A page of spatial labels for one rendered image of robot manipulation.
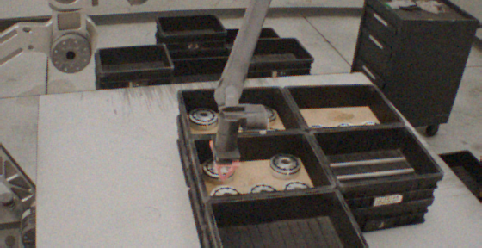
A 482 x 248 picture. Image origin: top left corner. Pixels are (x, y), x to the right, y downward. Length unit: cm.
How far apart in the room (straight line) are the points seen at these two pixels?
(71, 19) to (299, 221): 96
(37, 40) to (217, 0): 324
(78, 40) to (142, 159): 53
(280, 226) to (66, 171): 81
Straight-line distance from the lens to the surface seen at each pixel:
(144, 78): 286
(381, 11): 330
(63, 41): 178
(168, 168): 198
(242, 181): 174
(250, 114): 146
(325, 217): 167
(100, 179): 194
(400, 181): 172
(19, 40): 191
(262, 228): 159
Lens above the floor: 193
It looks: 32 degrees down
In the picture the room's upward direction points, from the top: 6 degrees clockwise
